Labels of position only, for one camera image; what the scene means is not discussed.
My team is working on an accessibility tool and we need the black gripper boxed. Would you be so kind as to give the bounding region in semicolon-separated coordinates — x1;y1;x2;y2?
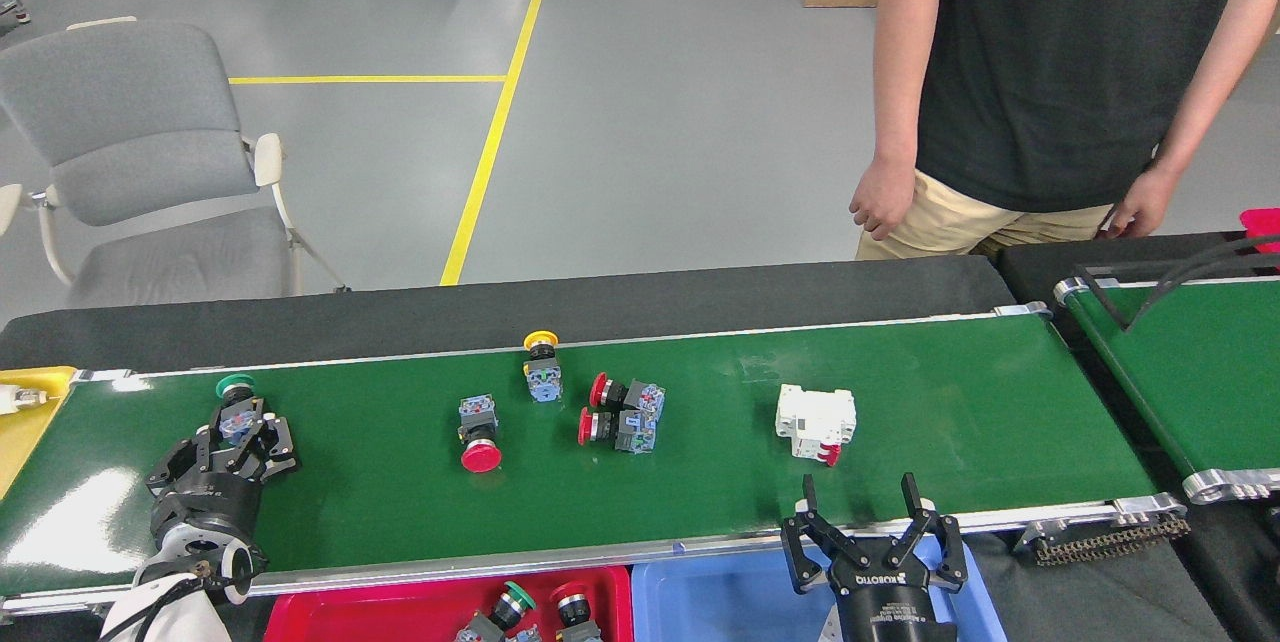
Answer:
780;472;969;642
145;400;299;555

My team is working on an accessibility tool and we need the green push button switch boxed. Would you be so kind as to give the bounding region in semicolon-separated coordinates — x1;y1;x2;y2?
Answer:
455;580;538;642
215;374;269;448

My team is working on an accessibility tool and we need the red push button switch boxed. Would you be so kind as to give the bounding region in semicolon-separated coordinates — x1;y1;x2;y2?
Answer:
578;407;658;456
588;372;667;423
458;395;503;474
550;582;603;642

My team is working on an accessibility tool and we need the yellow push button switch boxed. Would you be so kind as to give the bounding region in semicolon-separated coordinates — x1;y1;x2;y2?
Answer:
523;330;563;404

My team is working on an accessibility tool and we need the long green conveyor belt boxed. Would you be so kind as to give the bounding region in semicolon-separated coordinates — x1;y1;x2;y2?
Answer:
0;300;1193;618

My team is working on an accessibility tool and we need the green feeder conveyor belt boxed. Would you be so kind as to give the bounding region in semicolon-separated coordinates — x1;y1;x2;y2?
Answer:
1053;274;1280;505

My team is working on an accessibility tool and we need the person's right hand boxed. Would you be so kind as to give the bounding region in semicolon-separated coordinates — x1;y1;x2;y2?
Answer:
848;157;919;241

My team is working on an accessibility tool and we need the person's left hand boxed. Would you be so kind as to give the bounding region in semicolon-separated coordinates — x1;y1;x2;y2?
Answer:
1100;167;1181;240

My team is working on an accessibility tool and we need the blue plastic bin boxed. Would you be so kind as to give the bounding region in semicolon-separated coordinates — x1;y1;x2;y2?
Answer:
632;534;983;642

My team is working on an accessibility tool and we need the yellow plastic bin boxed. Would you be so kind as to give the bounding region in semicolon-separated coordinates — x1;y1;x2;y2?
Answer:
0;366;78;501

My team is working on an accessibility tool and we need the red plastic bin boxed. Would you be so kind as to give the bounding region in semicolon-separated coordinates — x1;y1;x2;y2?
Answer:
262;565;634;642

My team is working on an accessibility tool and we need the grey office chair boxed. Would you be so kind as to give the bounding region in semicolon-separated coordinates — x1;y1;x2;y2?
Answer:
0;17;351;308

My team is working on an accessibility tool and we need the crimson plastic bin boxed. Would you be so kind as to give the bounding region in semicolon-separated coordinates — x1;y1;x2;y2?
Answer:
1240;208;1280;255

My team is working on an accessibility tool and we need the person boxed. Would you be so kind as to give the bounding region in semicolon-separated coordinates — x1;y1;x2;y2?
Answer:
848;0;1280;261

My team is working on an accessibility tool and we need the black drive chain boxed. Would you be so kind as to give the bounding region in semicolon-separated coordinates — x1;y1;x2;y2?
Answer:
1033;514;1193;565

